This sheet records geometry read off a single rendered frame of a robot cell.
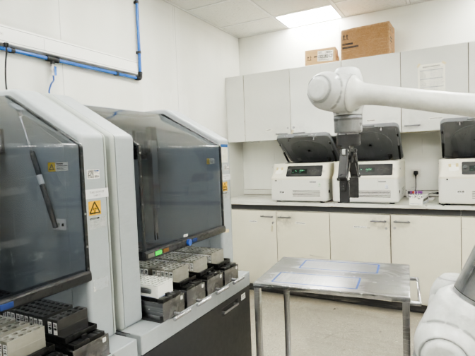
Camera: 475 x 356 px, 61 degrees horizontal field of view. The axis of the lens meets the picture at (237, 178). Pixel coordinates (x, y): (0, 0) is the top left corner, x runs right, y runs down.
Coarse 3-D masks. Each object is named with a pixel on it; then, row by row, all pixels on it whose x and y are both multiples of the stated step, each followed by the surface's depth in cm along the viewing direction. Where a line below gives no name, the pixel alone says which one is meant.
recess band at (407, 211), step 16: (240, 208) 406; (256, 208) 397; (272, 208) 389; (288, 208) 381; (304, 208) 374; (320, 208) 366; (336, 208) 359; (352, 208) 353; (368, 208) 346; (384, 208) 340; (400, 208) 334
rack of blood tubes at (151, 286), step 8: (144, 280) 161; (152, 280) 160; (160, 280) 159; (168, 280) 159; (144, 288) 168; (152, 288) 154; (160, 288) 155; (168, 288) 159; (152, 296) 154; (160, 296) 155
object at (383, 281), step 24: (288, 264) 192; (312, 264) 191; (336, 264) 189; (360, 264) 187; (384, 264) 186; (408, 264) 184; (264, 288) 165; (288, 288) 160; (312, 288) 157; (336, 288) 156; (360, 288) 154; (384, 288) 153; (408, 288) 152; (288, 312) 206; (408, 312) 144; (288, 336) 206; (408, 336) 144
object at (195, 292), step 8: (192, 280) 176; (200, 280) 173; (176, 288) 167; (184, 288) 165; (192, 288) 167; (200, 288) 172; (184, 296) 164; (192, 296) 167; (200, 296) 172; (192, 304) 167; (200, 304) 164
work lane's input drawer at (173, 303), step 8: (168, 296) 155; (176, 296) 158; (144, 304) 154; (152, 304) 152; (160, 304) 150; (168, 304) 153; (176, 304) 157; (144, 312) 155; (152, 312) 153; (160, 312) 151; (168, 312) 153; (176, 312) 155; (184, 312) 155; (176, 320) 150
